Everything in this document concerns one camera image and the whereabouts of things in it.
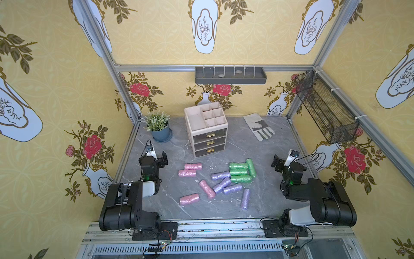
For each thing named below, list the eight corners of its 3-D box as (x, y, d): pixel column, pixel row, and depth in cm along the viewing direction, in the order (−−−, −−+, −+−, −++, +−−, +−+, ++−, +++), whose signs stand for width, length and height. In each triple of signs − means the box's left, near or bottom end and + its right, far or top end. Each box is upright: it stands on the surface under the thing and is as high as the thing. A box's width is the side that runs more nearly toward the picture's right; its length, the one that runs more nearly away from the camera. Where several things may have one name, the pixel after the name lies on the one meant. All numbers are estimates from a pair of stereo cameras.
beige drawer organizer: (194, 160, 100) (190, 132, 79) (188, 138, 111) (184, 107, 90) (225, 153, 103) (229, 123, 82) (216, 131, 115) (218, 101, 93)
